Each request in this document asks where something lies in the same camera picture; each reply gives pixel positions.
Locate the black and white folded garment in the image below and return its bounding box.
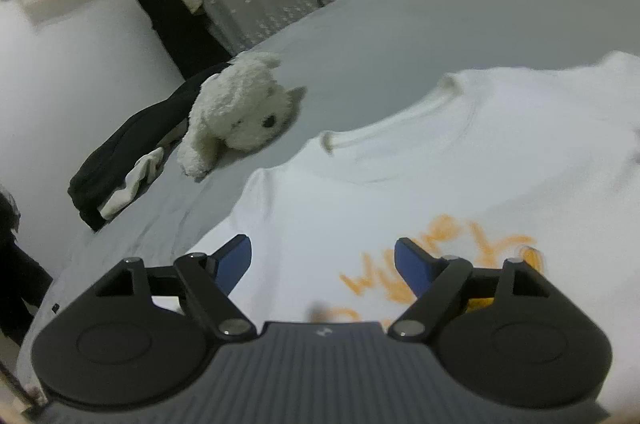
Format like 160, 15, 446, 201
67, 62, 229, 232

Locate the black hanging garment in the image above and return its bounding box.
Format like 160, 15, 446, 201
138, 0, 232, 80

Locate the grey bed sheet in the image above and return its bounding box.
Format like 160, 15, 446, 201
35, 0, 639, 329

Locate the white plush dog toy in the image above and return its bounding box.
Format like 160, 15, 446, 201
177, 52, 295, 180

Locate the dark clutter beside bed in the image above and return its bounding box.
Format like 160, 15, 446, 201
1, 188, 52, 346

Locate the white printed t-shirt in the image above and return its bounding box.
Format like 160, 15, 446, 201
150, 50, 640, 414

